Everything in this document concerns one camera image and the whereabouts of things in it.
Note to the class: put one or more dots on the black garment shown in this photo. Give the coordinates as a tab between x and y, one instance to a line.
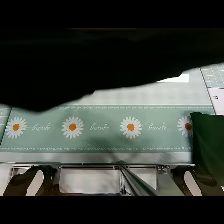
83	63

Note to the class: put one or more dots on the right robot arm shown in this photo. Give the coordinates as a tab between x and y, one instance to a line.
191	181

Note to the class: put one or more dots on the dark green garment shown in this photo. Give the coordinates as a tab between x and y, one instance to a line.
208	143

